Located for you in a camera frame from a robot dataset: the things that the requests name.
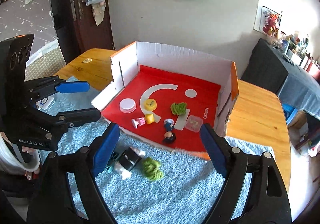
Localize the black-haired doll figurine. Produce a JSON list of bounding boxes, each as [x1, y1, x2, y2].
[[163, 131, 176, 144]]

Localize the dark wooden door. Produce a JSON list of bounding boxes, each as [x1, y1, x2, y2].
[[50, 0, 114, 63]]

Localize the small card on table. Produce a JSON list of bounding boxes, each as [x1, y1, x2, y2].
[[82, 58, 93, 63]]

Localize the blue doll figurine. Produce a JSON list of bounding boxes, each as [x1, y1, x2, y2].
[[164, 118, 174, 131]]

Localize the green fuzzy scrunchie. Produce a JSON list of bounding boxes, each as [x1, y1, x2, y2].
[[170, 102, 187, 116], [143, 157, 164, 181]]

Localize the light blue fluffy towel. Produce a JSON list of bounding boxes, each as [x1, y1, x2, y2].
[[46, 87, 274, 223]]

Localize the red toy picture frame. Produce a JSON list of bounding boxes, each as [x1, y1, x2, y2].
[[253, 6, 283, 37]]

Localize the white orange cardboard box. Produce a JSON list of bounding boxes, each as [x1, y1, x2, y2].
[[92, 42, 239, 159]]

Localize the blue cloth covered sideboard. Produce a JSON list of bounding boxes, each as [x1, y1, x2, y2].
[[241, 38, 320, 118]]

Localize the black white sock roll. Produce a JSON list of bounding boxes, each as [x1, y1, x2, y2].
[[114, 147, 146, 180]]

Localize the white timer device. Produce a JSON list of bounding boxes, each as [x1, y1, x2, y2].
[[36, 96, 55, 112]]

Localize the yellow round container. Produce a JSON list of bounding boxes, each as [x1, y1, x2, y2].
[[144, 99, 157, 112]]

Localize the pink clear plastic box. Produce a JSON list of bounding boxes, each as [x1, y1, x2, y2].
[[184, 115, 203, 132]]

